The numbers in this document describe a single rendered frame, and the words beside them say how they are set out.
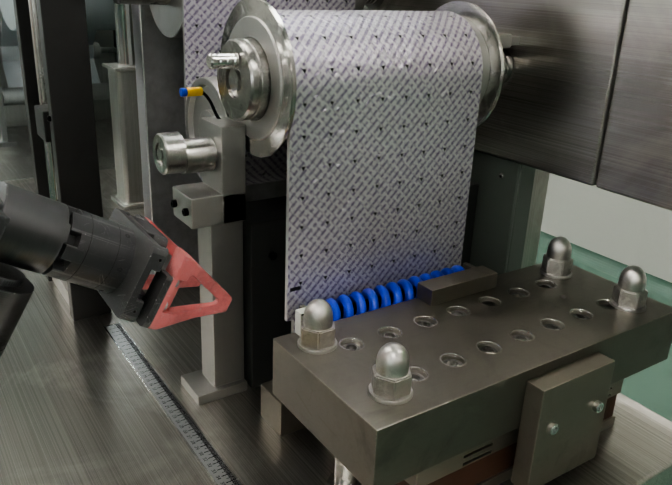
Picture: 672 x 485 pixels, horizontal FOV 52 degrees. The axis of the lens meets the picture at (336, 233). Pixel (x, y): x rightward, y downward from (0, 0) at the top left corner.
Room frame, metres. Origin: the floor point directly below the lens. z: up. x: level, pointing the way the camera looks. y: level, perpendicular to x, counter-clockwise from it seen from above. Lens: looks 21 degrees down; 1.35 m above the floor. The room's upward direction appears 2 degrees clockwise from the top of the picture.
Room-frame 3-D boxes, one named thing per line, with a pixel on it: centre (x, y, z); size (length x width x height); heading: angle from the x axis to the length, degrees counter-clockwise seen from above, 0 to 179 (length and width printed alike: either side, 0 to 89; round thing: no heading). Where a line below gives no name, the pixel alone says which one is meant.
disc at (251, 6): (0.66, 0.08, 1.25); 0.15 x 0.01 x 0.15; 35
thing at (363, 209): (0.68, -0.05, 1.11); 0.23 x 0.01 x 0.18; 125
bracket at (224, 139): (0.67, 0.13, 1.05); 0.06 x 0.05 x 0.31; 125
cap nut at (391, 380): (0.48, -0.05, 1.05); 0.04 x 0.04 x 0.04
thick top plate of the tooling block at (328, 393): (0.61, -0.16, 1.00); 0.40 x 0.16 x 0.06; 125
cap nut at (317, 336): (0.55, 0.01, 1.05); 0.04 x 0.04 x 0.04
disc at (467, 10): (0.81, -0.13, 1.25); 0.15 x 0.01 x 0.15; 35
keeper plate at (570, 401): (0.54, -0.22, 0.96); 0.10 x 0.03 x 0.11; 125
